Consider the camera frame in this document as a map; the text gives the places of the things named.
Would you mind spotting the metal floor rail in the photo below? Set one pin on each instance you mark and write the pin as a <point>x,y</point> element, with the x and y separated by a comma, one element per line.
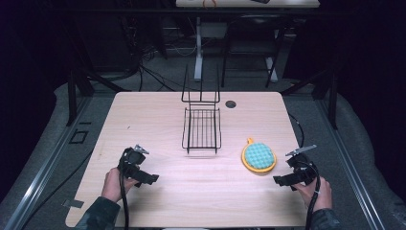
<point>351,166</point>
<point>41,172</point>

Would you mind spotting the person's left hand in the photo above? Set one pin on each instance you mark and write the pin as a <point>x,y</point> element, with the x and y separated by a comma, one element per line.
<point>111,187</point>

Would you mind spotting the person's right hand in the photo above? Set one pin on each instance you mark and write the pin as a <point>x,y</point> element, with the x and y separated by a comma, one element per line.
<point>320,195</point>

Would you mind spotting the black metal stand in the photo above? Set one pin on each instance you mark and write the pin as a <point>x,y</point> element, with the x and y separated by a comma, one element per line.
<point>72,99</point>
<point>333,102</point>

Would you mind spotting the white desk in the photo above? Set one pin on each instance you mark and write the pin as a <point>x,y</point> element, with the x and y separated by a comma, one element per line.
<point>245,4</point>

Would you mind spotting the grey tape piece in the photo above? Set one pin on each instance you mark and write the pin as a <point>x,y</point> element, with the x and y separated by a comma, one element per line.
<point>73,203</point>

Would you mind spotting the black chair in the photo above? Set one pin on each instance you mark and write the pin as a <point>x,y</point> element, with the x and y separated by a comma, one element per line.
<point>252,35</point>

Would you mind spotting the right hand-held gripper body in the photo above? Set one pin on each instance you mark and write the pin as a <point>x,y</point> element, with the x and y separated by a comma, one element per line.
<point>303,169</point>

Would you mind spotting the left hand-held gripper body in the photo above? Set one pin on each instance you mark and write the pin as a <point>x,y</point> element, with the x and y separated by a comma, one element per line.
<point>132,158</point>

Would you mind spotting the black table grommet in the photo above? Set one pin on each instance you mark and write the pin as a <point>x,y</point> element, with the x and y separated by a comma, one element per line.
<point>230,104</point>

